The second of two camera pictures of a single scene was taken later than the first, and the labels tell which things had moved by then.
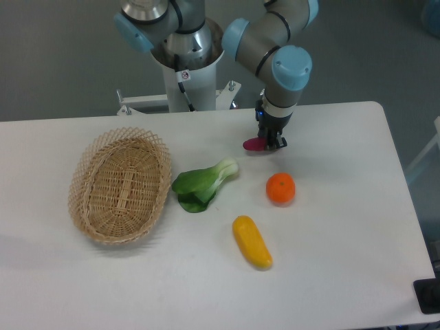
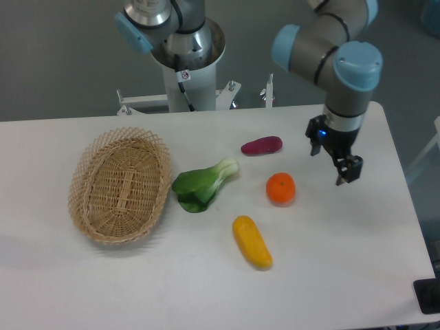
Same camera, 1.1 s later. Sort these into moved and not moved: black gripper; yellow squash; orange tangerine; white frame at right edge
Moved: black gripper
Not moved: orange tangerine; white frame at right edge; yellow squash
